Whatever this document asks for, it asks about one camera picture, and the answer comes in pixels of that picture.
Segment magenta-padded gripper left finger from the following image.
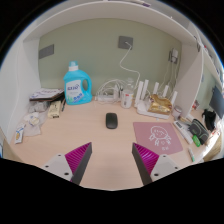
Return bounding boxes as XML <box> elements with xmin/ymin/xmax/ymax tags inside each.
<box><xmin>42</xmin><ymin>141</ymin><xmax>93</xmax><ymax>186</ymax></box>

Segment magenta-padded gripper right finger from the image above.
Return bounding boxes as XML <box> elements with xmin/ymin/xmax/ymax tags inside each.
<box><xmin>131</xmin><ymin>142</ymin><xmax>182</xmax><ymax>186</ymax></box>

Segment black computer mouse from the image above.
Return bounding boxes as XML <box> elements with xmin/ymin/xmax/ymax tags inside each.
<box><xmin>105</xmin><ymin>112</ymin><xmax>119</xmax><ymax>130</ymax></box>

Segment pink mouse pad with drawing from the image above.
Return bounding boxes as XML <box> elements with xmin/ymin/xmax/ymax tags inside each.
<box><xmin>132</xmin><ymin>121</ymin><xmax>184</xmax><ymax>156</ymax></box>

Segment white remote control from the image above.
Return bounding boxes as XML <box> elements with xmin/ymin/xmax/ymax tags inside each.
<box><xmin>173</xmin><ymin>120</ymin><xmax>194</xmax><ymax>145</ymax></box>

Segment white marker pen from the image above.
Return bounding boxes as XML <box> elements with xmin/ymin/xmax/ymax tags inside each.
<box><xmin>187</xmin><ymin>146</ymin><xmax>197</xmax><ymax>163</ymax></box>

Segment white router with antennas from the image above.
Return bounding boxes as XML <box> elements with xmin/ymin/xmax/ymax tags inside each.
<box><xmin>134</xmin><ymin>79</ymin><xmax>179</xmax><ymax>120</ymax></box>

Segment small green item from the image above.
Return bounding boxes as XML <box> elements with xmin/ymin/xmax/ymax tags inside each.
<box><xmin>192</xmin><ymin>134</ymin><xmax>202</xmax><ymax>148</ymax></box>

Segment small yellow box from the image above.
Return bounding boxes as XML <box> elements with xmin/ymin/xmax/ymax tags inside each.
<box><xmin>47</xmin><ymin>100</ymin><xmax>63</xmax><ymax>119</ymax></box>

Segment gold foil snack bag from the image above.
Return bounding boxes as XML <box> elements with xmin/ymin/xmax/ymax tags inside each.
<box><xmin>147</xmin><ymin>93</ymin><xmax>173</xmax><ymax>116</ymax></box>

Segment small round white container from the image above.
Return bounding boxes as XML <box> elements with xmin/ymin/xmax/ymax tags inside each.
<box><xmin>171</xmin><ymin>105</ymin><xmax>184</xmax><ymax>121</ymax></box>

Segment clear plastic bags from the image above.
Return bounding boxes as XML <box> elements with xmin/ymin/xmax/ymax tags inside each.
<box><xmin>23</xmin><ymin>101</ymin><xmax>48</xmax><ymax>138</ymax></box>

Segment black zip pouch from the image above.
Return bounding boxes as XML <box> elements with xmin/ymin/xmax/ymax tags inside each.
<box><xmin>188</xmin><ymin>118</ymin><xmax>210</xmax><ymax>145</ymax></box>

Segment small white packet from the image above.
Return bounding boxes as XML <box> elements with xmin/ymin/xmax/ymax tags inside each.
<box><xmin>14</xmin><ymin>123</ymin><xmax>27</xmax><ymax>145</ymax></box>

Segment clear plastic jar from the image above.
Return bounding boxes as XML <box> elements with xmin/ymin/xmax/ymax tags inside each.
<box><xmin>120</xmin><ymin>77</ymin><xmax>135</xmax><ymax>109</ymax></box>

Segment white power strip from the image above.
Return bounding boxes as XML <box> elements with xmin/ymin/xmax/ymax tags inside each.
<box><xmin>95</xmin><ymin>94</ymin><xmax>116</xmax><ymax>103</ymax></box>

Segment blue detergent bottle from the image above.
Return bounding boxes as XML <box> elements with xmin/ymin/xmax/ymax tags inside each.
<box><xmin>63</xmin><ymin>60</ymin><xmax>93</xmax><ymax>106</ymax></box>

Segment stack of books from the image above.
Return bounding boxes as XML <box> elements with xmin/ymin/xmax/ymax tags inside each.
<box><xmin>28</xmin><ymin>87</ymin><xmax>65</xmax><ymax>103</ymax></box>

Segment black bag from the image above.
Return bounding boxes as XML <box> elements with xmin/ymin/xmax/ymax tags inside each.
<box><xmin>202</xmin><ymin>109</ymin><xmax>218</xmax><ymax>132</ymax></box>

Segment dark monitor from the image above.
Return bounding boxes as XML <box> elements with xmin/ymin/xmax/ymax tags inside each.
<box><xmin>209</xmin><ymin>85</ymin><xmax>224</xmax><ymax>119</ymax></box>

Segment bundle of white cables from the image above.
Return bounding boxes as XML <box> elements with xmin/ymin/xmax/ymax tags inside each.
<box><xmin>95</xmin><ymin>78</ymin><xmax>125</xmax><ymax>100</ymax></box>

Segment white cable from outlet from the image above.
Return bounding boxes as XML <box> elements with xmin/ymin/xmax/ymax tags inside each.
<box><xmin>119</xmin><ymin>41</ymin><xmax>141</xmax><ymax>89</ymax></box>

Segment white wall charger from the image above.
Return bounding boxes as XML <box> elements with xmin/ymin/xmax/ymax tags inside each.
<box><xmin>168</xmin><ymin>47</ymin><xmax>180</xmax><ymax>64</ymax></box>

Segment grey blank wall plate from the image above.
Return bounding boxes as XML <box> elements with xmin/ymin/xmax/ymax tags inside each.
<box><xmin>38</xmin><ymin>43</ymin><xmax>55</xmax><ymax>60</ymax></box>

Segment grey wall outlet plate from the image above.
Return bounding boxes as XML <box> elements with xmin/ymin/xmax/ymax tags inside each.
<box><xmin>117</xmin><ymin>35</ymin><xmax>134</xmax><ymax>50</ymax></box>

